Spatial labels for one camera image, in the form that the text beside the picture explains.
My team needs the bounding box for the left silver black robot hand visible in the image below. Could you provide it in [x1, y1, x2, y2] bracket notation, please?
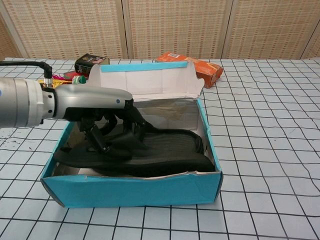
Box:
[51, 86, 152, 157]

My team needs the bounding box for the black slide sandal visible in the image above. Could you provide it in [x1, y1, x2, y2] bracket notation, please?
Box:
[139, 128, 204, 158]
[53, 128, 216, 179]

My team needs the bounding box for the blue cardboard shoe box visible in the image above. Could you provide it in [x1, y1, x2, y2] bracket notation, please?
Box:
[40, 60, 223, 209]

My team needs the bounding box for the black luncheon meat tin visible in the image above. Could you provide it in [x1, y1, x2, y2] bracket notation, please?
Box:
[74, 53, 111, 76]

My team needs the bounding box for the bamboo folding screen panel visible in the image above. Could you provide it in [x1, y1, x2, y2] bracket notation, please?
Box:
[0, 14, 23, 61]
[0, 0, 127, 60]
[122, 0, 235, 60]
[222, 0, 320, 60]
[303, 32, 320, 60]

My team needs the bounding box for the orange snack carton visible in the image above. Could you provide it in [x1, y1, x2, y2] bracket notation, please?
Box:
[155, 51, 224, 89]

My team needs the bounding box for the blue checked tablecloth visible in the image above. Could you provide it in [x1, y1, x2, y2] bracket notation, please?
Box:
[0, 57, 320, 240]

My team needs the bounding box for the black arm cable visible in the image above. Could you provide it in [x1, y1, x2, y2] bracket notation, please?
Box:
[0, 60, 55, 90]

